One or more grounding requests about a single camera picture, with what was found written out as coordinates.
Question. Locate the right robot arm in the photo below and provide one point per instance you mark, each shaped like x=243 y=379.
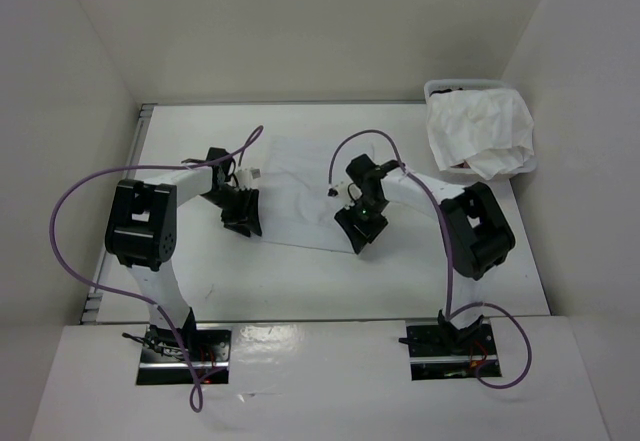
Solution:
x=475 y=232

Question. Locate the white pleated skirt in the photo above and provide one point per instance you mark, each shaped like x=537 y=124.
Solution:
x=480 y=126

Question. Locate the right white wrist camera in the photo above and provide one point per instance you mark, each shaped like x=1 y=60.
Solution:
x=340 y=192

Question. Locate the black garment in basket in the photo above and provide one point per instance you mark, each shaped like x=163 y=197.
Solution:
x=444 y=91

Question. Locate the aluminium table edge rail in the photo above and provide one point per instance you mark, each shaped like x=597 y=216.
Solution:
x=125 y=239

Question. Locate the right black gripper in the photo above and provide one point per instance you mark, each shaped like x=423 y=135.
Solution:
x=347 y=219

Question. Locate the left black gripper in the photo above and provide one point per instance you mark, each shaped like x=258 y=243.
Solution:
x=245 y=217

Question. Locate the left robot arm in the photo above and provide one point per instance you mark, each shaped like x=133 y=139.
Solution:
x=156 y=279

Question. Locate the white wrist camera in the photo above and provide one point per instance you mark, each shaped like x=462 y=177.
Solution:
x=248 y=178
x=340 y=192

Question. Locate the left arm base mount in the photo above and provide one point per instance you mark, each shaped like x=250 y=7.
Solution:
x=162 y=363

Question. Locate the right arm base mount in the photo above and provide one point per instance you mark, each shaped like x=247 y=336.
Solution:
x=432 y=358

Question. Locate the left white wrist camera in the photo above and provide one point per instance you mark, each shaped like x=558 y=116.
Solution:
x=248 y=178

